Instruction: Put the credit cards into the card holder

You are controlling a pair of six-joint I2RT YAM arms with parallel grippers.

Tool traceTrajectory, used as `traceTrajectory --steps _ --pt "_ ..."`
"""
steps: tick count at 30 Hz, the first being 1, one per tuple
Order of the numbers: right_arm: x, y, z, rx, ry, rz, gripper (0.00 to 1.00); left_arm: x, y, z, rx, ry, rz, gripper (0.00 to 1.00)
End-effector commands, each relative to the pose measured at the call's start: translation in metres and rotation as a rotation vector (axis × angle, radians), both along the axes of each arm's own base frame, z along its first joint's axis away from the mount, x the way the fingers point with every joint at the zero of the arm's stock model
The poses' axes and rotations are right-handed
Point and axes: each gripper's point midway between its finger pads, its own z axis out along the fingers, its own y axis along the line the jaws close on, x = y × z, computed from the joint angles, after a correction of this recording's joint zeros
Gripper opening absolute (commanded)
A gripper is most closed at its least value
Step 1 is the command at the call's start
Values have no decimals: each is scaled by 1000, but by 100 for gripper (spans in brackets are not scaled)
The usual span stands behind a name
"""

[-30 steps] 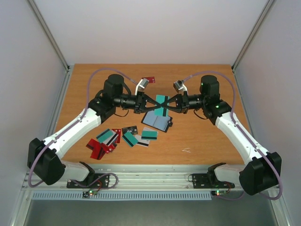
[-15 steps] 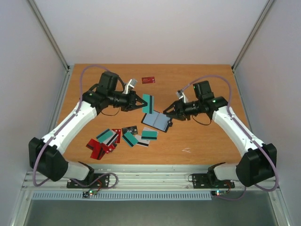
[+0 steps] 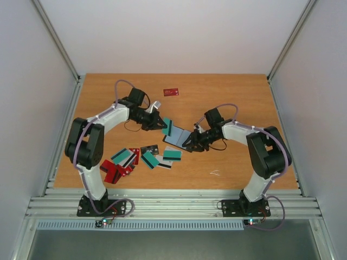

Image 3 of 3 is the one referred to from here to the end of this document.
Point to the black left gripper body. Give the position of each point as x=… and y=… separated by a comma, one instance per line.
x=145, y=119

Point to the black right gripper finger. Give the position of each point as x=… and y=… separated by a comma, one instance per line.
x=195, y=148
x=191, y=140

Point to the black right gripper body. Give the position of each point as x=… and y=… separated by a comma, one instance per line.
x=198, y=139

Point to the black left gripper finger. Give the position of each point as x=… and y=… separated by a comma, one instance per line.
x=153, y=127
x=158, y=121

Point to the black leather card holder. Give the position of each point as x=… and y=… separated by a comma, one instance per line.
x=177, y=138

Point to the teal card front bottom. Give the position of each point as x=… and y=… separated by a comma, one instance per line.
x=167, y=130

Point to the teal card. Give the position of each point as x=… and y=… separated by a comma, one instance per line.
x=172, y=155
x=167, y=130
x=120, y=156
x=150, y=160

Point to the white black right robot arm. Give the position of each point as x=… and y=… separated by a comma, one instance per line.
x=268, y=153

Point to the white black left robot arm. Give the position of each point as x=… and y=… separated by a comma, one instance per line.
x=85, y=143

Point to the black card in pile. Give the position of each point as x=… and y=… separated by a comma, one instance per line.
x=153, y=149

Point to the red card far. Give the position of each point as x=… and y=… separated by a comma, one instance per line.
x=171, y=92

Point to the small red card top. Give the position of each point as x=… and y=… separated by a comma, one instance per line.
x=136, y=152

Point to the teal card right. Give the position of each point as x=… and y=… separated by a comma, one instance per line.
x=172, y=155

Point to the teal card middle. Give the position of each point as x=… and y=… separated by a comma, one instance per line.
x=150, y=160

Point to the white card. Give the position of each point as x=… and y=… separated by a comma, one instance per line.
x=163, y=163

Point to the teal card top left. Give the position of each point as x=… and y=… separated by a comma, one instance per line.
x=120, y=156

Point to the red card left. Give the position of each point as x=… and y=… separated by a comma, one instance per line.
x=112, y=173

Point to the right controller board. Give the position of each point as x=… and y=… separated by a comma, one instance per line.
x=251, y=222

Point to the controller board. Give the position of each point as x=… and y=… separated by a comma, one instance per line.
x=251, y=222
x=103, y=223

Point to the left controller board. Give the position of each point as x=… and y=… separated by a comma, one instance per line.
x=103, y=223

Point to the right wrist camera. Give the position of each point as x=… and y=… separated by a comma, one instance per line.
x=198, y=127

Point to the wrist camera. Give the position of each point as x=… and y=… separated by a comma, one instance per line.
x=198, y=127
x=153, y=107

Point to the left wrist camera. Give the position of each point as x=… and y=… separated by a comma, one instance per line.
x=153, y=107

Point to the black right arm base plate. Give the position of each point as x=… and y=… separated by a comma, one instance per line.
x=244, y=208

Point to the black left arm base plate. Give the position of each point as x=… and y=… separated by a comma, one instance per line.
x=102, y=208

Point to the grey slotted cable duct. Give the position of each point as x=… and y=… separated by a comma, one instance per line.
x=142, y=225

